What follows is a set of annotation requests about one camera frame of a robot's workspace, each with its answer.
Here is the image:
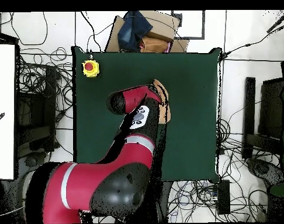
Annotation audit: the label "white board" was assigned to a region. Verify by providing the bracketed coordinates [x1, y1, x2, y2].
[0, 44, 16, 180]

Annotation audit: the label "black pedestal leg with knob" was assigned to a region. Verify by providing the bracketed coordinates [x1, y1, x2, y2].
[246, 157, 284, 188]
[18, 151, 48, 174]

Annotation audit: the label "black metal stand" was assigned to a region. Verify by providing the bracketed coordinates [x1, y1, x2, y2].
[258, 78, 284, 155]
[15, 65, 60, 159]

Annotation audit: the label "long black flat board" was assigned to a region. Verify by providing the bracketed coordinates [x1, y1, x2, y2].
[241, 76, 257, 160]

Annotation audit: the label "dark green table cloth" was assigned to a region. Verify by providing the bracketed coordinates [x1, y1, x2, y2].
[71, 45, 223, 184]

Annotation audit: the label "brown cardboard box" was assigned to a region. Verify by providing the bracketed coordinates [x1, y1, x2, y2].
[104, 10, 190, 54]

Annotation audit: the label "black square frame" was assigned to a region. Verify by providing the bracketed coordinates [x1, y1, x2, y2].
[171, 10, 206, 40]

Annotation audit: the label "orange terry towel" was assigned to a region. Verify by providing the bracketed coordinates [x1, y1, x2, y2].
[152, 79, 172, 124]

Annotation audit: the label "orange cloth in box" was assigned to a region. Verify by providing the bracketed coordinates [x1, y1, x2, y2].
[140, 36, 171, 54]

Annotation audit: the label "yellow emergency stop button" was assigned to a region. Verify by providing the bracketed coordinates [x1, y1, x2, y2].
[81, 59, 101, 78]

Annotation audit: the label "blue denim jeans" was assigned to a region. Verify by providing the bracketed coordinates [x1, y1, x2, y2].
[117, 10, 154, 53]

